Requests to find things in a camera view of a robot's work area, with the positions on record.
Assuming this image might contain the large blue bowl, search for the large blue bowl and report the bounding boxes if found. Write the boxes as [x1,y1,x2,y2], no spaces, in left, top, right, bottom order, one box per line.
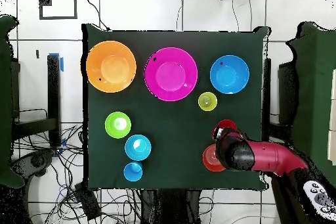
[209,55,250,95]

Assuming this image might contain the large orange bowl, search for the large orange bowl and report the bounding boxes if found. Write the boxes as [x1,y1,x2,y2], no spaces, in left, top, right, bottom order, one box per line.
[85,40,137,94]

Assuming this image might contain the yellow cup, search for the yellow cup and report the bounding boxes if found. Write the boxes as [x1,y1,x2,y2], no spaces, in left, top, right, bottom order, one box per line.
[198,91,218,112]

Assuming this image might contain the red cup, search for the red cup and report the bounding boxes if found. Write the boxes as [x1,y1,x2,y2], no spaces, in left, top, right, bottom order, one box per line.
[217,119,238,131]

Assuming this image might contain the small red-orange bowl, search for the small red-orange bowl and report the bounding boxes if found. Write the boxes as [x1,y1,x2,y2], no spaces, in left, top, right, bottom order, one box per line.
[201,143,226,173]

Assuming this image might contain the small green bowl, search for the small green bowl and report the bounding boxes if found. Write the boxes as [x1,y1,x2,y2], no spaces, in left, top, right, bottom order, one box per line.
[104,111,132,139]

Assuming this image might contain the blue tape strip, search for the blue tape strip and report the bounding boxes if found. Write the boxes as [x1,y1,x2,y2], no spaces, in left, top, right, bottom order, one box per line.
[48,53,64,72]

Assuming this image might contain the dark green tablecloth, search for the dark green tablecloth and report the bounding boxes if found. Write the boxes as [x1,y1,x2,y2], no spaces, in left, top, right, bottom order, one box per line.
[81,22,271,192]

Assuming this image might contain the black metal post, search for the black metal post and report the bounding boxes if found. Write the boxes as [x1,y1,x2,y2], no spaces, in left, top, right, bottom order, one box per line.
[46,53,62,148]
[262,58,272,141]

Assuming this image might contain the green cloth covered side table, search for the green cloth covered side table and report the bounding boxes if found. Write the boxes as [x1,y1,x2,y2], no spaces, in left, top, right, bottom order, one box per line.
[284,21,336,183]
[0,14,26,189]

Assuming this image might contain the large pink bowl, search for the large pink bowl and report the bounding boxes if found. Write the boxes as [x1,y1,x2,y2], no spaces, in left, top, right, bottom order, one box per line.
[144,47,199,102]

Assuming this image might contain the black power strip box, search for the black power strip box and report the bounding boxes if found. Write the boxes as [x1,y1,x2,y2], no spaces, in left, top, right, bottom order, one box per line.
[73,181,102,221]

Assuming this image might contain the small blue bowl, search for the small blue bowl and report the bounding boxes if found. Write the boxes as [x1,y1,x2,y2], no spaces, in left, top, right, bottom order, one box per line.
[124,134,152,162]

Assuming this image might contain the blue cup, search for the blue cup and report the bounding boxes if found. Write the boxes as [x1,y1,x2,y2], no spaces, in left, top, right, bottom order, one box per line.
[123,161,144,183]

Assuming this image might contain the tangled black floor cables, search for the tangled black floor cables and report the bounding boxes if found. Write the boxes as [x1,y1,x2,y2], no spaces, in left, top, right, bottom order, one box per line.
[11,123,142,224]

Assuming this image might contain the white box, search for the white box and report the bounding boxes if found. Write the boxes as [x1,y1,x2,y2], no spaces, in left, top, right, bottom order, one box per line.
[327,68,336,166]

